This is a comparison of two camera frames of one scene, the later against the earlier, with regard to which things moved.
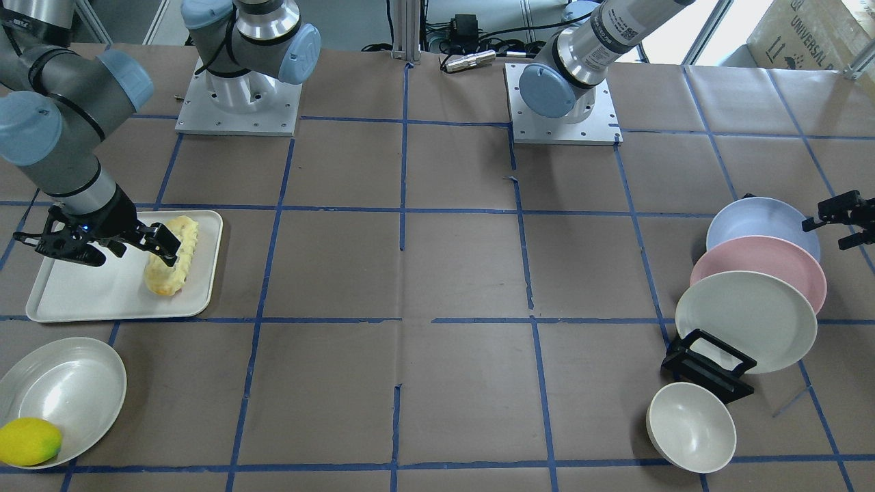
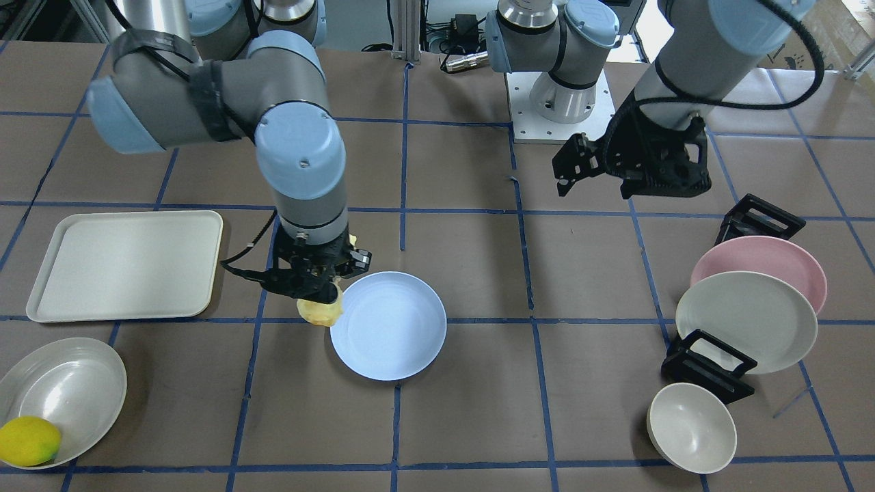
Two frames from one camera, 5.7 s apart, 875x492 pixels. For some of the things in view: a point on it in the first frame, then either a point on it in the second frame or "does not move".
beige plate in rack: (759, 315) does not move
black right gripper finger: (160, 241) -> (359, 263)
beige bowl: (690, 427) does not move
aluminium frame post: (407, 30) does not move
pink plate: (772, 256) does not move
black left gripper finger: (841, 208) -> (579, 158)
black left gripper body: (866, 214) -> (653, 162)
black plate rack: (688, 365) does not move
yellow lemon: (27, 441) does not move
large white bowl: (76, 385) does not move
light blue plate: (765, 216) -> (392, 328)
